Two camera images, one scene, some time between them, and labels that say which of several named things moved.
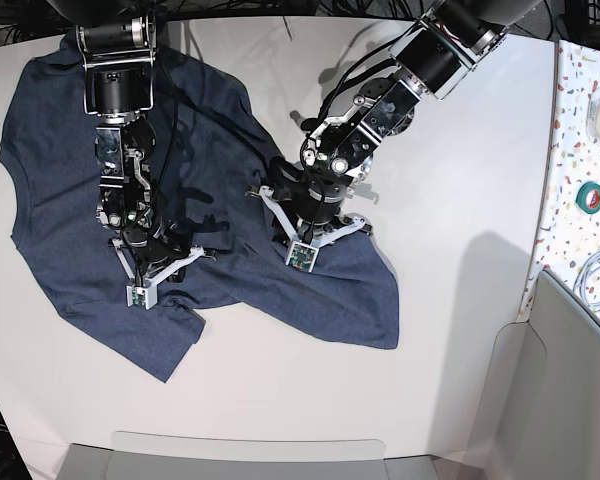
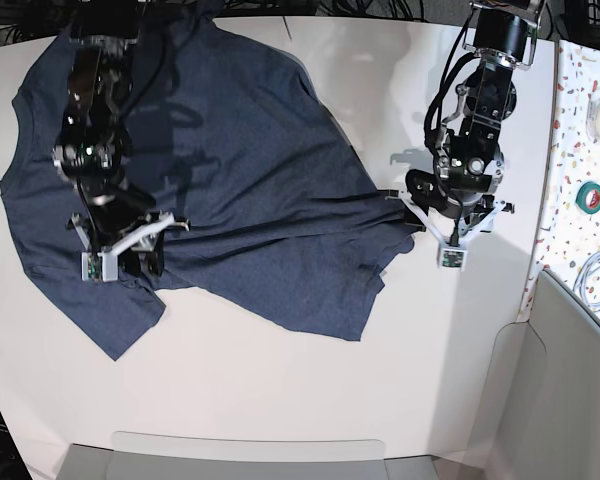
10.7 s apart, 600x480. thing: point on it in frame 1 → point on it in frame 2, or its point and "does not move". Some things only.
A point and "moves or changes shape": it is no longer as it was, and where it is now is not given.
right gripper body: (310, 207) → (452, 210)
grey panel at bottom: (156, 456) does not move
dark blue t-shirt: (208, 153) moves or changes shape
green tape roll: (590, 197) does not move
